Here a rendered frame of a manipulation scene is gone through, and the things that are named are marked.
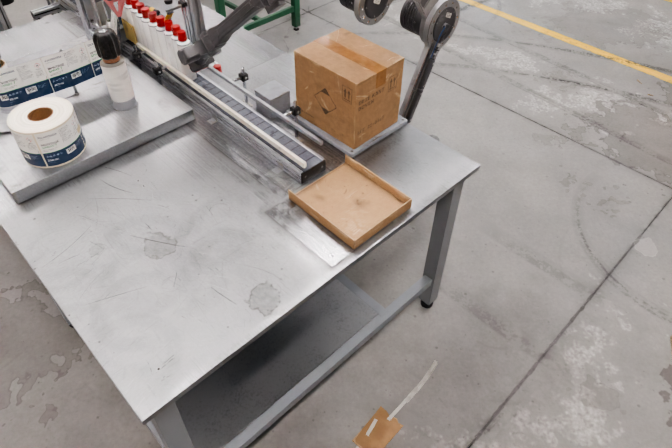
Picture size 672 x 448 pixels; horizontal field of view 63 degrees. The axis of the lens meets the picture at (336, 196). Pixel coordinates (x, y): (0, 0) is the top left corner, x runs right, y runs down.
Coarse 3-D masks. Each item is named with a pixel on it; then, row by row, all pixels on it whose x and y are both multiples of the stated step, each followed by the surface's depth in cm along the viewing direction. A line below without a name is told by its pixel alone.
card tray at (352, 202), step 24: (336, 168) 190; (360, 168) 187; (288, 192) 178; (312, 192) 181; (336, 192) 182; (360, 192) 182; (384, 192) 182; (312, 216) 174; (336, 216) 174; (360, 216) 174; (384, 216) 174; (360, 240) 164
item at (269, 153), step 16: (80, 16) 267; (128, 48) 243; (144, 64) 236; (176, 80) 221; (208, 80) 221; (192, 96) 216; (208, 112) 212; (256, 112) 206; (240, 128) 199; (256, 144) 195; (272, 160) 192; (304, 176) 183
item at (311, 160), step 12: (168, 72) 225; (204, 84) 218; (204, 96) 212; (216, 96) 213; (228, 96) 213; (240, 108) 207; (252, 120) 202; (264, 120) 202; (252, 132) 197; (276, 132) 197; (288, 144) 192; (300, 156) 187; (312, 156) 187; (300, 168) 183
